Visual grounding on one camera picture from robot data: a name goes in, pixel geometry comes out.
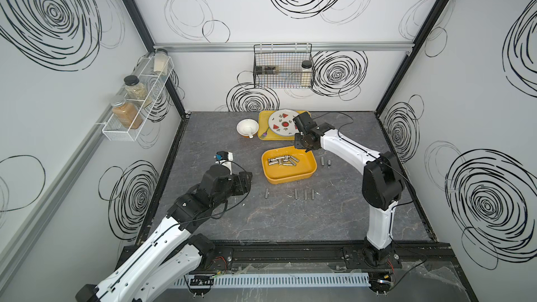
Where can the spice jar white contents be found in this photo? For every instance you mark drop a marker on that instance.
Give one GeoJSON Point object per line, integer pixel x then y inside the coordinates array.
{"type": "Point", "coordinates": [161, 61]}

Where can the watermelon pattern ceramic plate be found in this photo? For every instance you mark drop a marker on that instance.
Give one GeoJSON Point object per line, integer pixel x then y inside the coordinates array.
{"type": "Point", "coordinates": [281, 122]}

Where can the dark item in basket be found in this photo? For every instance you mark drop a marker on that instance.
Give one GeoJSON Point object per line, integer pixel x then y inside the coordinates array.
{"type": "Point", "coordinates": [267, 70]}

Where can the clear acrylic wall shelf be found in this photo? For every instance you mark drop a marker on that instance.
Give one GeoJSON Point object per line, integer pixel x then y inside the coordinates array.
{"type": "Point", "coordinates": [152, 110]}

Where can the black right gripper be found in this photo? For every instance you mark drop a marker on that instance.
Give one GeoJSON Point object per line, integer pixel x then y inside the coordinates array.
{"type": "Point", "coordinates": [297, 143]}

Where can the yellow plastic storage box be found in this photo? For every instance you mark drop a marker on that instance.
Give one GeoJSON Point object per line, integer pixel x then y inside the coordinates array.
{"type": "Point", "coordinates": [302, 165]}

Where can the spice jar black lid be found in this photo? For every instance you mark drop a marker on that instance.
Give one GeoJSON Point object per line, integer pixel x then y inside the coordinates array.
{"type": "Point", "coordinates": [135, 88]}

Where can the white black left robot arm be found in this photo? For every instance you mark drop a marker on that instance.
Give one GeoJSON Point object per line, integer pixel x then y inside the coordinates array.
{"type": "Point", "coordinates": [174, 249]}

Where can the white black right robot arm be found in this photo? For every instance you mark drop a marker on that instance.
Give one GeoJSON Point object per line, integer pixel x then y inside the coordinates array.
{"type": "Point", "coordinates": [382, 181]}

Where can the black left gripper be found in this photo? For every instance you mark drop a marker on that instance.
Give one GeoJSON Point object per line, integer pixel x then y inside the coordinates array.
{"type": "Point", "coordinates": [241, 183]}

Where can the white slotted cable duct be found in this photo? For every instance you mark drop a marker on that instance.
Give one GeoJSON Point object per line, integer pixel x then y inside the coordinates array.
{"type": "Point", "coordinates": [282, 280]}

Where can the aluminium wall rail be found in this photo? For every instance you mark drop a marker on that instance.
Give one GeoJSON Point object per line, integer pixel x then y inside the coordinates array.
{"type": "Point", "coordinates": [246, 47]}

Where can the chrome socket big central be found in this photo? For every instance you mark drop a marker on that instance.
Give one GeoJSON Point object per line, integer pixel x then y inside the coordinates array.
{"type": "Point", "coordinates": [279, 160]}

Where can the yellow plastic tray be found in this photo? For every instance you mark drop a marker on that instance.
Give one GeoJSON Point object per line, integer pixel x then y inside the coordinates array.
{"type": "Point", "coordinates": [263, 124]}

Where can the black wire wall basket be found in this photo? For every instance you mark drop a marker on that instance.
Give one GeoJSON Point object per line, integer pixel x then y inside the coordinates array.
{"type": "Point", "coordinates": [290, 68]}

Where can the spice jar brown powder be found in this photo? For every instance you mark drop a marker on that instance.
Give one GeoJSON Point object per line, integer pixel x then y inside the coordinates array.
{"type": "Point", "coordinates": [126, 112]}

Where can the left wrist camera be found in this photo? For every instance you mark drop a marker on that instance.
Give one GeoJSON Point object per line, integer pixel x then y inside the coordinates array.
{"type": "Point", "coordinates": [224, 158]}

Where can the white bottle in basket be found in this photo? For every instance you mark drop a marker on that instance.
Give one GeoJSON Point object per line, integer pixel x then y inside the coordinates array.
{"type": "Point", "coordinates": [307, 73]}

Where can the orange white bowl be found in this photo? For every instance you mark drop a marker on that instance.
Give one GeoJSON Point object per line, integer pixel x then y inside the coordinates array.
{"type": "Point", "coordinates": [247, 128]}

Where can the black corner frame post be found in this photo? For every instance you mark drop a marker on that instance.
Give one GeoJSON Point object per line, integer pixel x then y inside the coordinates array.
{"type": "Point", "coordinates": [427, 26]}

